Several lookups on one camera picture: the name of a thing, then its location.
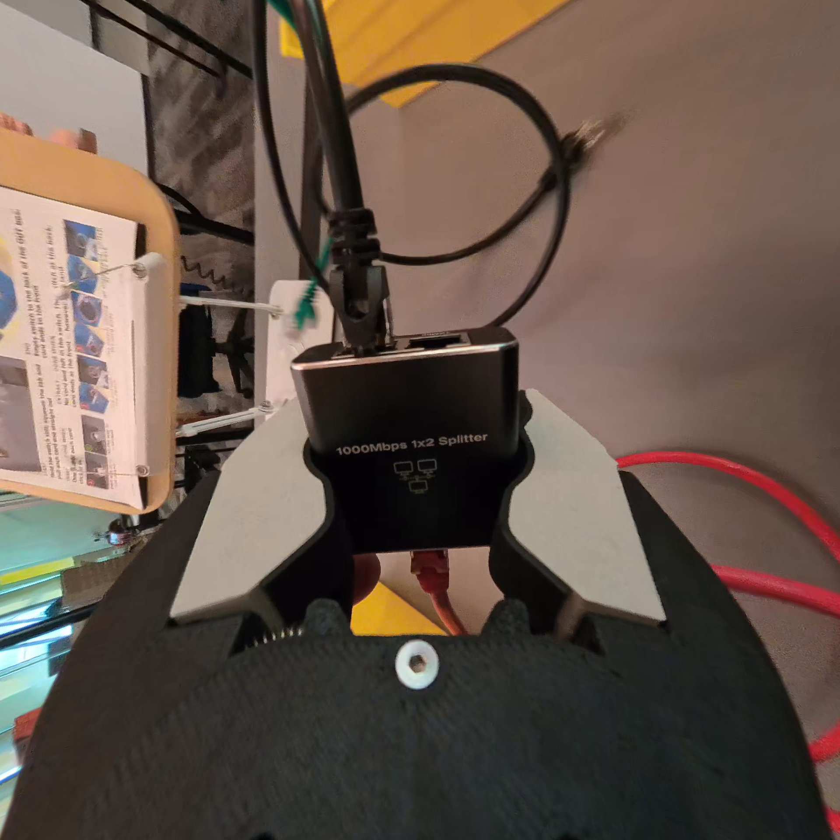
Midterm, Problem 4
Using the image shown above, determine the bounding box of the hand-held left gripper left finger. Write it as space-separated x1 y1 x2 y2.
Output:
169 395 358 624

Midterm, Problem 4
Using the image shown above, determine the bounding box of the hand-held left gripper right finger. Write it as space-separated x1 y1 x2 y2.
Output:
489 389 668 634

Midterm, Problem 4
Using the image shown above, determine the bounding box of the black ethernet splitter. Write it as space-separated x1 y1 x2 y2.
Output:
290 326 521 553

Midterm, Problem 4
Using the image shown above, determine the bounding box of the green ethernet cable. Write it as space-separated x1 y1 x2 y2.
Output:
269 0 332 331

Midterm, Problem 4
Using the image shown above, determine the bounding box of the printed instruction sheet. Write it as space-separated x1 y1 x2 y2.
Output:
0 185 151 511

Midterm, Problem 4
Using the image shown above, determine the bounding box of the wooden board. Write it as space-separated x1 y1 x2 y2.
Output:
0 128 181 515

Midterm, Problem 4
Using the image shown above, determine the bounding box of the red ethernet cable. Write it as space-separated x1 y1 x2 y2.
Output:
410 451 840 762

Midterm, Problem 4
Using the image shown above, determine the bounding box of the thick black ethernet cable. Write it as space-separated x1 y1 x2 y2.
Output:
285 0 395 358

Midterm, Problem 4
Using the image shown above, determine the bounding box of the thin black cable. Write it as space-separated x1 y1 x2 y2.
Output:
252 0 316 260
344 61 627 324

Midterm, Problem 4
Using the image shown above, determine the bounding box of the black metal frame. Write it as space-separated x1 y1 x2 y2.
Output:
82 0 257 245

